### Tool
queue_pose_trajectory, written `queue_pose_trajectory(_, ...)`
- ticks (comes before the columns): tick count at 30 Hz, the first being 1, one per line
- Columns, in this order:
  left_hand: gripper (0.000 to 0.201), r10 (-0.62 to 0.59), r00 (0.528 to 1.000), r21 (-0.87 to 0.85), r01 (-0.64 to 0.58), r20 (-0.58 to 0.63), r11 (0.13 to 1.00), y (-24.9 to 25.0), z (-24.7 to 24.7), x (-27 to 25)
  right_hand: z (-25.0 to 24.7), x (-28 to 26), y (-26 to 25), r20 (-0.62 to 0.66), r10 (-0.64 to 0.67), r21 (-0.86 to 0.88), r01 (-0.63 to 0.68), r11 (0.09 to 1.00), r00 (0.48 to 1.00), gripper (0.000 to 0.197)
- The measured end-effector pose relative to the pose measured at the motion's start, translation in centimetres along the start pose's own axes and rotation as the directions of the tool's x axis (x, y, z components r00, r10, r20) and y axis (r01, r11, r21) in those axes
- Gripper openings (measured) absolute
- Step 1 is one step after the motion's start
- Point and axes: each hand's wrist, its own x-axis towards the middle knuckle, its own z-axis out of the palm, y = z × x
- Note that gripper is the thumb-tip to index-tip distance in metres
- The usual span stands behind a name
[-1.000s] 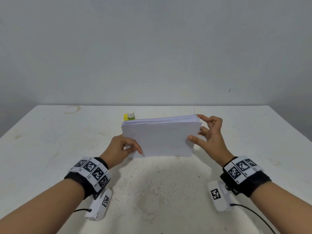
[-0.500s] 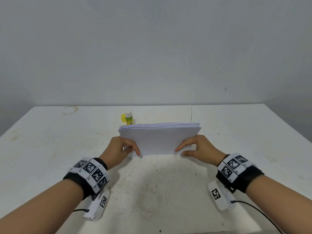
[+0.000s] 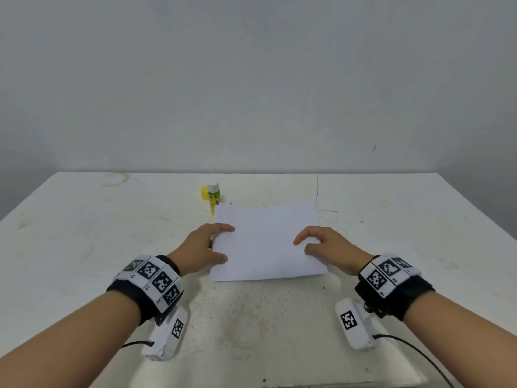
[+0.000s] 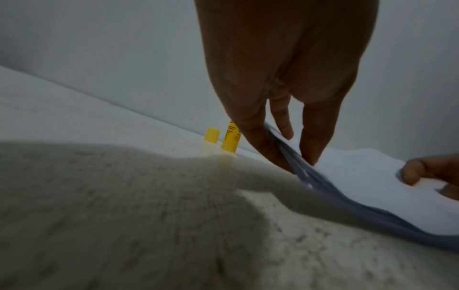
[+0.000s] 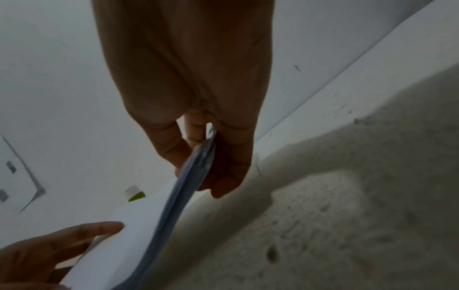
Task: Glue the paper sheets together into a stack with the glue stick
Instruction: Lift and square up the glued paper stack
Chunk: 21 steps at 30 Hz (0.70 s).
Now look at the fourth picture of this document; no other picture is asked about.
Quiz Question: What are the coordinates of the person's right hand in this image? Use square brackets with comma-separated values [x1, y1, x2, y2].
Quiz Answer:
[398, 154, 459, 201]

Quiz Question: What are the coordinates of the person's left hand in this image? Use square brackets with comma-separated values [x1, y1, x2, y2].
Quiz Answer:
[194, 0, 381, 173]

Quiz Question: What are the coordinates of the glued white paper sheet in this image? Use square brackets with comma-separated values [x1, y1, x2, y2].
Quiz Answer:
[263, 123, 459, 254]

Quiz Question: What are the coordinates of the yellow glue stick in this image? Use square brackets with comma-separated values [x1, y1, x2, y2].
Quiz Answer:
[219, 120, 243, 154]

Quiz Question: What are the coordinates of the yellow glue cap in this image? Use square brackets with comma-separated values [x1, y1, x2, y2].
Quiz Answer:
[204, 127, 222, 144]

